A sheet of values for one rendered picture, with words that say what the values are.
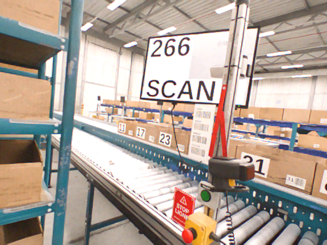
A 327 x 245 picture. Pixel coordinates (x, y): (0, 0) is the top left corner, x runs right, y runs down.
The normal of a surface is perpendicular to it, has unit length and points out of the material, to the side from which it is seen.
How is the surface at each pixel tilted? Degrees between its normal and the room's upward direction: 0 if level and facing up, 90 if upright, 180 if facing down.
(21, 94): 91
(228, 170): 90
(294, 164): 90
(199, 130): 90
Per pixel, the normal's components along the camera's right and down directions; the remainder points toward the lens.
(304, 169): -0.73, -0.04
